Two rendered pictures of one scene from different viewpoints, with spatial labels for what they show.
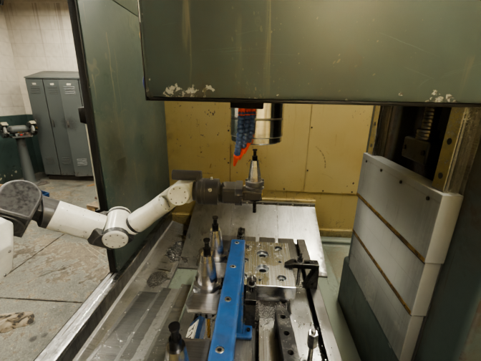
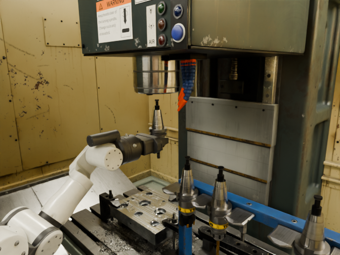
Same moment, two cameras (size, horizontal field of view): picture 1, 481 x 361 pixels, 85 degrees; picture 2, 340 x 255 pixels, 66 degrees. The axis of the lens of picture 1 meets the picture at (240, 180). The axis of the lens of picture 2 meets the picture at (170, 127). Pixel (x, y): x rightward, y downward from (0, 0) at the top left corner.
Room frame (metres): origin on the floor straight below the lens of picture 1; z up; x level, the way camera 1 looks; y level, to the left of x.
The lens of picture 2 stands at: (0.18, 0.61, 1.57)
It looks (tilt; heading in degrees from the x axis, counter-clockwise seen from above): 13 degrees down; 311
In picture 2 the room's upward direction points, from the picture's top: 1 degrees counter-clockwise
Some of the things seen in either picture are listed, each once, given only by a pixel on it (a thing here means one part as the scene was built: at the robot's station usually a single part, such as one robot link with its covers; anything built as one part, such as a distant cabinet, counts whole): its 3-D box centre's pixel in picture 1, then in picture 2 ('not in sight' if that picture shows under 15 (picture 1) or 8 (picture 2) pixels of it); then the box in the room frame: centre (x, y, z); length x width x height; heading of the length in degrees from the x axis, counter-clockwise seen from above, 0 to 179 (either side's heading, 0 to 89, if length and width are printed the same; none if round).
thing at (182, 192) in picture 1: (189, 187); (109, 150); (0.81, 0.17, 1.33); 0.11 x 0.11 x 0.11; 89
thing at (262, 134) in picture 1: (257, 121); (156, 74); (0.82, -0.05, 1.55); 0.16 x 0.16 x 0.12
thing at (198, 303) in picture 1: (202, 303); (238, 217); (0.43, 0.07, 1.21); 0.07 x 0.05 x 0.01; 86
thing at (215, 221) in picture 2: not in sight; (218, 218); (0.49, 0.07, 1.18); 0.05 x 0.05 x 0.03
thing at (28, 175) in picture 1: (23, 154); not in sight; (4.55, 3.86, 0.57); 0.47 x 0.37 x 1.14; 147
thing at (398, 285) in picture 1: (384, 241); (224, 152); (0.79, -0.49, 1.16); 0.48 x 0.05 x 0.51; 176
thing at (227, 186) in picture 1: (224, 191); (136, 145); (0.82, 0.05, 1.32); 0.13 x 0.12 x 0.10; 179
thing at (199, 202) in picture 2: (212, 269); (202, 201); (0.54, 0.07, 1.21); 0.07 x 0.05 x 0.01; 86
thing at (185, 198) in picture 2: (215, 256); (186, 194); (0.60, 0.06, 1.21); 0.06 x 0.06 x 0.03
